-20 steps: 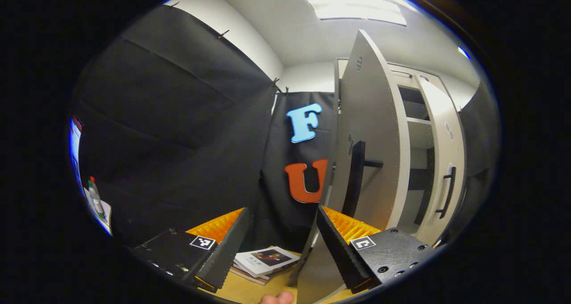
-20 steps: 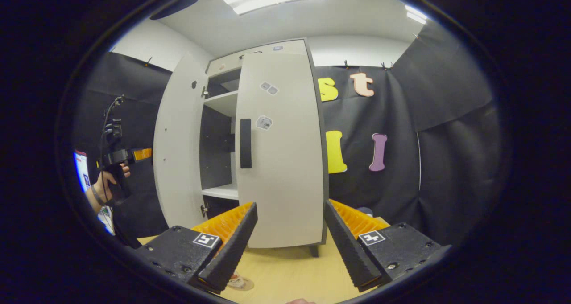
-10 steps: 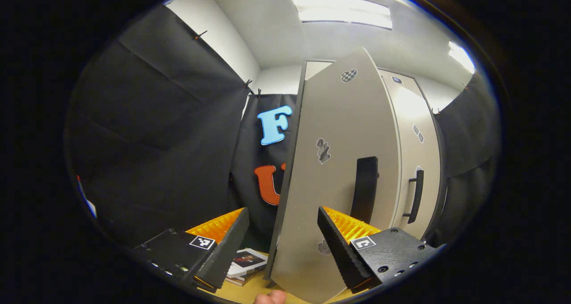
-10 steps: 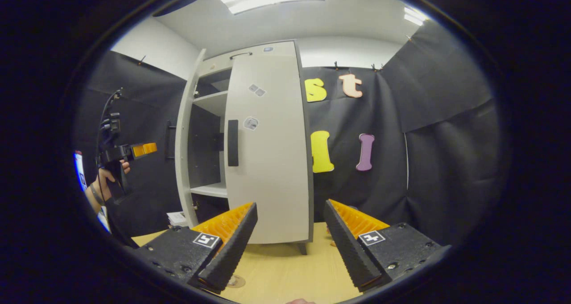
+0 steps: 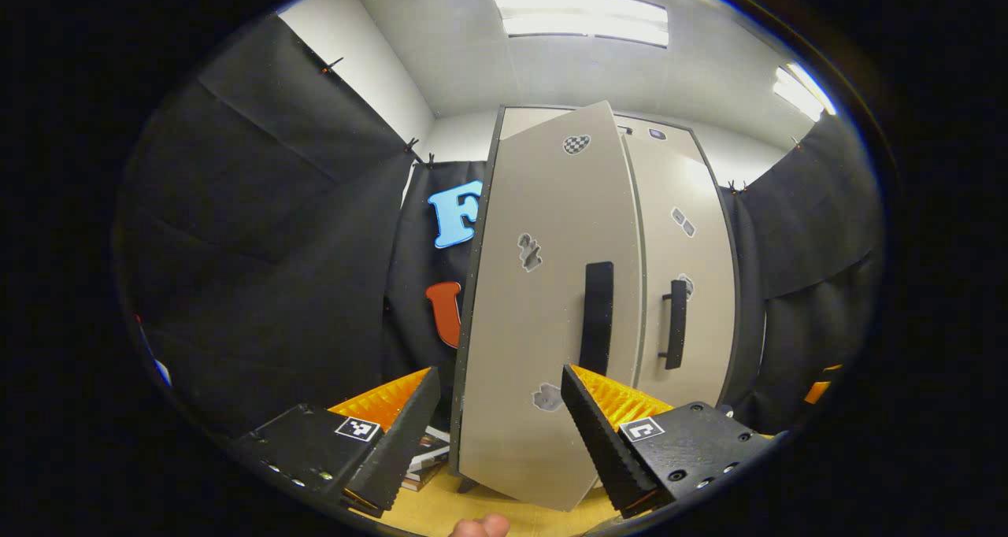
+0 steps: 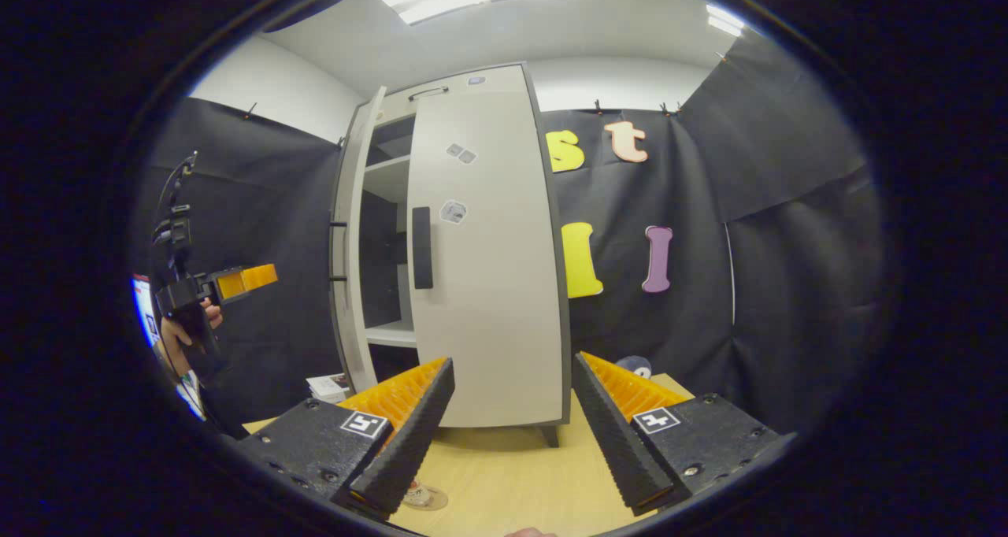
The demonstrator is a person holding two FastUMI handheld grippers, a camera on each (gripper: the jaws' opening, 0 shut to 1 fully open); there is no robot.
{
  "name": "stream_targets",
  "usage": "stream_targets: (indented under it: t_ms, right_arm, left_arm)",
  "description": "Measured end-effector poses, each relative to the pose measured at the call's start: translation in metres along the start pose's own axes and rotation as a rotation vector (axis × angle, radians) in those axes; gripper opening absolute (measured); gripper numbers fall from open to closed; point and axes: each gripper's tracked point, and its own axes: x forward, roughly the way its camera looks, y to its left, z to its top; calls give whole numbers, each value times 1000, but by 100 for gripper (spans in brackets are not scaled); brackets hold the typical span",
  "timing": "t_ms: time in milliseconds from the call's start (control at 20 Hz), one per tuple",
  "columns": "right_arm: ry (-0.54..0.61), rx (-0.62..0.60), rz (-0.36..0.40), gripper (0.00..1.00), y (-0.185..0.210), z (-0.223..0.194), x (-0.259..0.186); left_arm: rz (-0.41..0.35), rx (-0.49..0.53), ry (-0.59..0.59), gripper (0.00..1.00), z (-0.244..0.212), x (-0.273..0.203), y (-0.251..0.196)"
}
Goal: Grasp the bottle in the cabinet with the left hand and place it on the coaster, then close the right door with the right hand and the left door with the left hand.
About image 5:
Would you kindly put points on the white and grey cabinet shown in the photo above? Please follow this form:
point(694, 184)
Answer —
point(535, 120)

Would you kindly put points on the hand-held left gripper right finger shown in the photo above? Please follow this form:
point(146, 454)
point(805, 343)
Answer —
point(602, 442)

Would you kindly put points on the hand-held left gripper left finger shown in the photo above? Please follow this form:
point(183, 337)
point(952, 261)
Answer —
point(402, 442)

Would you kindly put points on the small ceiling light panel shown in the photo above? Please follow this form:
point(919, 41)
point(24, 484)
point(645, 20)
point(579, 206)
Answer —
point(799, 92)

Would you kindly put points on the large ceiling light panel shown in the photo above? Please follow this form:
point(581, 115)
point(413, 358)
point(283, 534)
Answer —
point(583, 17)

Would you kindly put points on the stack of books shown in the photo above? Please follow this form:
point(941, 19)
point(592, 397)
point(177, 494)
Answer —
point(427, 458)

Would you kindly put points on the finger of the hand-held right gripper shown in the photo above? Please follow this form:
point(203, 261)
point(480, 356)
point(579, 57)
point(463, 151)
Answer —
point(819, 391)

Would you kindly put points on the white cabinet door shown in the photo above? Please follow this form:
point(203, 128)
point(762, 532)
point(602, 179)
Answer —
point(701, 246)
point(543, 324)

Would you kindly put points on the black backdrop cloth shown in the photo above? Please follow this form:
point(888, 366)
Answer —
point(276, 285)

